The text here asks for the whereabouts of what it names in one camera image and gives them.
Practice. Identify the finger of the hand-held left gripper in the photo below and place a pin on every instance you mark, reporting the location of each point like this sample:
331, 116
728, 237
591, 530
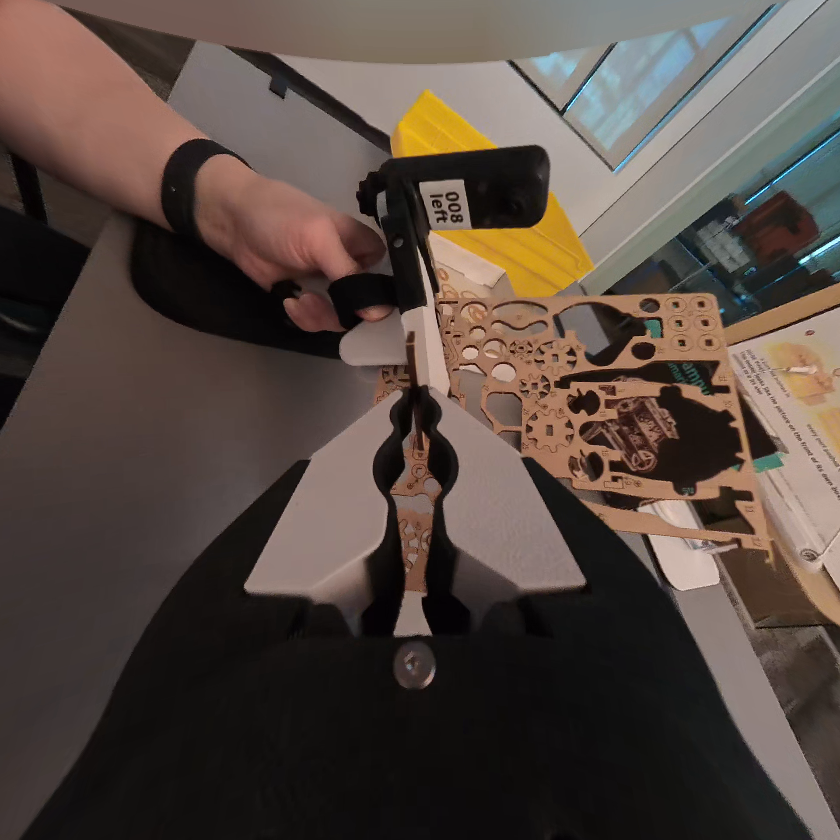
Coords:
430, 354

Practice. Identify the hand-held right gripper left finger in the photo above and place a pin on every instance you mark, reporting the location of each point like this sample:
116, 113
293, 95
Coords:
321, 525

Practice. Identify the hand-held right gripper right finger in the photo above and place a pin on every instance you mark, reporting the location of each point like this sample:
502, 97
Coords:
512, 525

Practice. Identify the large wooden parts sheet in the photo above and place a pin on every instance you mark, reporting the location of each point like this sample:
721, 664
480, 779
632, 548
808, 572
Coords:
709, 489

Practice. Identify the person's left forearm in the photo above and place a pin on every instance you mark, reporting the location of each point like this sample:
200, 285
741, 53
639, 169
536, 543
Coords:
85, 98

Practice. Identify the wooden gear parts sheet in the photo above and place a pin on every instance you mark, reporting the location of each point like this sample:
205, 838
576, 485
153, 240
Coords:
415, 476

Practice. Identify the person's left hand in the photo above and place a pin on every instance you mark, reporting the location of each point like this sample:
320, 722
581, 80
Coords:
282, 229

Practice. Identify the yellow box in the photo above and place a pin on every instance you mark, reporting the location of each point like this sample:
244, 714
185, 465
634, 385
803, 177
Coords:
525, 256

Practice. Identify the window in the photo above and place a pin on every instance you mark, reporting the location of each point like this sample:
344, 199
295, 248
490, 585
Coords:
630, 85

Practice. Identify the white leaflet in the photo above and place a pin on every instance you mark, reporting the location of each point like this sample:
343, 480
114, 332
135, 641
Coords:
682, 564

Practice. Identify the black kit box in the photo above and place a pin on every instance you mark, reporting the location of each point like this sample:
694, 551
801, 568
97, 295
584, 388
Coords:
695, 446

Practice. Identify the black wristband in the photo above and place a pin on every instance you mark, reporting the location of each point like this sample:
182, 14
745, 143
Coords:
180, 190

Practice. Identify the white instruction booklet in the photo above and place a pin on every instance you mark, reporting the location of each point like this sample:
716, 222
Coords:
800, 420

